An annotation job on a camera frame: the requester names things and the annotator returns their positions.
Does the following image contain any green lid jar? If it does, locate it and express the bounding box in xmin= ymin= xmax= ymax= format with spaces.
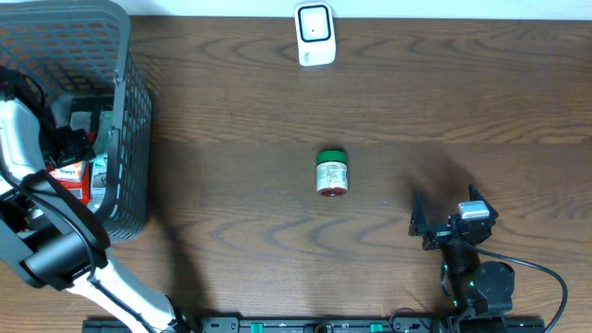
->
xmin=316 ymin=150 xmax=349 ymax=197

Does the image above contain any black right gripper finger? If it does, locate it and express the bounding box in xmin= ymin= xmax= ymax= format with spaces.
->
xmin=468 ymin=184 xmax=499 ymax=218
xmin=408 ymin=192 xmax=429 ymax=236

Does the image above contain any small orange box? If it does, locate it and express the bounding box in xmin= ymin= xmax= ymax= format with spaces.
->
xmin=50 ymin=161 xmax=86 ymax=182

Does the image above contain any white barcode scanner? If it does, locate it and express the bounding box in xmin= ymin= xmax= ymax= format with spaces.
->
xmin=294 ymin=2 xmax=337 ymax=67

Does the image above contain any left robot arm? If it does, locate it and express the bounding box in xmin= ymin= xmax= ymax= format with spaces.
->
xmin=1 ymin=68 xmax=200 ymax=332

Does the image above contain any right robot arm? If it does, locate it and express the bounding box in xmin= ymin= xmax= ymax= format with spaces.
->
xmin=409 ymin=185 xmax=515 ymax=333

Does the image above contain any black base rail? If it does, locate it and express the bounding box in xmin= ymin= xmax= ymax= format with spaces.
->
xmin=81 ymin=315 xmax=547 ymax=333

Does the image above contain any green 3M package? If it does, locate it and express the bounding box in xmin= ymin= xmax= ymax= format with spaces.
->
xmin=70 ymin=96 xmax=114 ymax=213

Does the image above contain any red snack packet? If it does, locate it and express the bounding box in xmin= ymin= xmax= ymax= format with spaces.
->
xmin=56 ymin=162 xmax=91 ymax=204

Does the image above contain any grey plastic mesh basket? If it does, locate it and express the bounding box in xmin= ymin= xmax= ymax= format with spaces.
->
xmin=1 ymin=1 xmax=153 ymax=242

